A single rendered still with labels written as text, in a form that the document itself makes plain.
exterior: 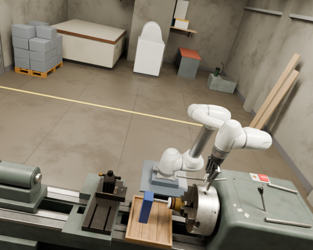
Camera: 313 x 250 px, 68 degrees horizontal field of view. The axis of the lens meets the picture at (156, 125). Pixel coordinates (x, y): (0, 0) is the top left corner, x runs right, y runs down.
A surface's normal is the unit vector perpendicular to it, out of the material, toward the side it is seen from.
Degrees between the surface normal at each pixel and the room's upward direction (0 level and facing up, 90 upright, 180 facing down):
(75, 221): 0
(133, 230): 0
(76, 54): 90
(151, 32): 90
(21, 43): 90
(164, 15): 90
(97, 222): 0
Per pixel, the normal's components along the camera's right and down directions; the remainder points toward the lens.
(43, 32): -0.01, 0.49
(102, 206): 0.20, -0.85
